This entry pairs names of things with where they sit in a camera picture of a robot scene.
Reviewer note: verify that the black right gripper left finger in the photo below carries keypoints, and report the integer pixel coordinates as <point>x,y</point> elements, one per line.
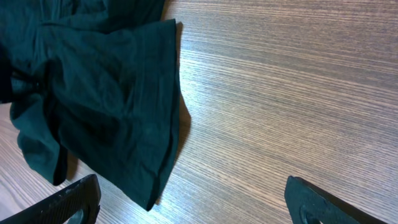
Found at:
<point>78,203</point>

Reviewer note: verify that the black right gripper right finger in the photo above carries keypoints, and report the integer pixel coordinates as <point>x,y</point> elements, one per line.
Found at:
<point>309,204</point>

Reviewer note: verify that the black shorts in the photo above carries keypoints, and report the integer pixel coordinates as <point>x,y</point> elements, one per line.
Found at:
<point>97,79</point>

